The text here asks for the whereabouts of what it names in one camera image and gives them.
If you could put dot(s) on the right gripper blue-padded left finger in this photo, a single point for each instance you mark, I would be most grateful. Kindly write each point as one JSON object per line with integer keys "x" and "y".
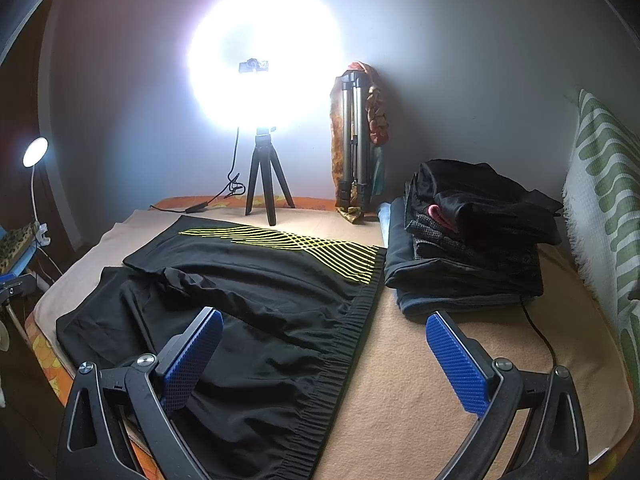
{"x": 94, "y": 441}

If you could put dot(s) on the black pants with yellow stripes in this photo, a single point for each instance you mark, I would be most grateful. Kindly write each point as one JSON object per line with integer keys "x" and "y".
{"x": 296, "y": 311}

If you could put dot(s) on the green white patterned pillow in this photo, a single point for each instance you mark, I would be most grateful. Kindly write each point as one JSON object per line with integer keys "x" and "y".
{"x": 601, "y": 210}

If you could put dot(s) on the small white clip lamp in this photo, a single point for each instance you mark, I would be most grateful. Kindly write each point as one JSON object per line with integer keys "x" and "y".
{"x": 31, "y": 158}

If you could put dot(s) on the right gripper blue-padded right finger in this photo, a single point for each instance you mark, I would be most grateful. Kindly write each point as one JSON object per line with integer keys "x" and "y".
{"x": 553, "y": 441}

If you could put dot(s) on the beige blanket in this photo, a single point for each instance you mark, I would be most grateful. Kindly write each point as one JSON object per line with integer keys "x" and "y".
{"x": 400, "y": 418}

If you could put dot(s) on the folded metal tripod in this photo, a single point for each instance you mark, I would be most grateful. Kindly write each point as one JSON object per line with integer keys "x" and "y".
{"x": 354, "y": 184}

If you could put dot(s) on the stack of folded dark clothes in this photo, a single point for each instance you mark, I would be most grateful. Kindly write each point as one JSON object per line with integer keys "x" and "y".
{"x": 463, "y": 238}

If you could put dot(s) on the bright ring light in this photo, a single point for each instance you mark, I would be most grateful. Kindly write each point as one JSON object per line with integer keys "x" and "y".
{"x": 302, "y": 41}

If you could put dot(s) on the small camera on ring light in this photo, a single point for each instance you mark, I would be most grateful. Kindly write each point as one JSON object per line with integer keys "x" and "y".
{"x": 253, "y": 65}

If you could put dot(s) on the leopard print item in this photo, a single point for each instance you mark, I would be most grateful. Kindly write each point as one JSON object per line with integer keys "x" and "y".
{"x": 17, "y": 249}

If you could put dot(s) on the small black tripod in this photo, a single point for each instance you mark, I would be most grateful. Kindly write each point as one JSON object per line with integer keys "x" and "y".
{"x": 265, "y": 164}

